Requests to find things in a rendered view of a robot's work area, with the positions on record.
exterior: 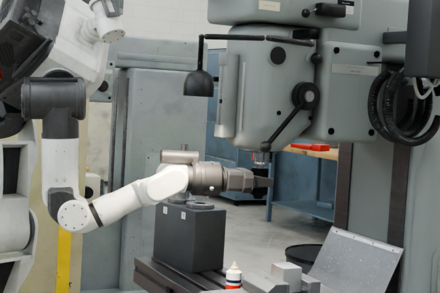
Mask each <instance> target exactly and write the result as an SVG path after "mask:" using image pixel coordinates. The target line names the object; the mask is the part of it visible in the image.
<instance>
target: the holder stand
mask: <svg viewBox="0 0 440 293"><path fill-rule="evenodd" d="M214 206H215V204H214V203H211V202H207V201H196V199H195V198H191V197H189V199H175V198H174V196H172V197H170V198H168V200H164V201H161V202H160V203H157V204H156V210H155V234H154V247H153V258H156V259H158V260H161V261H163V262H166V263H168V264H171V265H173V266H176V267H179V268H181V269H184V270H186V271H189V272H191V273H197V272H202V271H211V270H217V269H223V259H224V248H225V226H226V214H227V210H226V209H222V208H218V207H214Z"/></svg>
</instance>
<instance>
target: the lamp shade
mask: <svg viewBox="0 0 440 293"><path fill-rule="evenodd" d="M213 93H214V83H213V79H212V76H211V75H210V74H209V73H208V72H207V71H204V70H198V69H196V70H195V71H191V72H190V73H189V74H187V76H186V79H185V81H184V84H183V95H188V96H199V97H213Z"/></svg>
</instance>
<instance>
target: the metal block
mask: <svg viewBox="0 0 440 293"><path fill-rule="evenodd" d="M271 275H273V276H275V277H277V278H279V279H281V280H283V281H285V282H287V283H289V293H294V292H301V278H302V268H301V267H299V266H297V265H295V264H292V263H291V262H280V263H272V265H271Z"/></svg>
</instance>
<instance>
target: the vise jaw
mask: <svg viewBox="0 0 440 293"><path fill-rule="evenodd" d="M242 288H244V289H246V290H247V291H249V292H251V293H289V283H287V282H285V281H283V280H281V279H279V278H277V277H275V276H273V275H271V274H269V273H267V272H265V271H251V272H249V273H248V274H247V275H246V276H245V277H244V278H243V285H242Z"/></svg>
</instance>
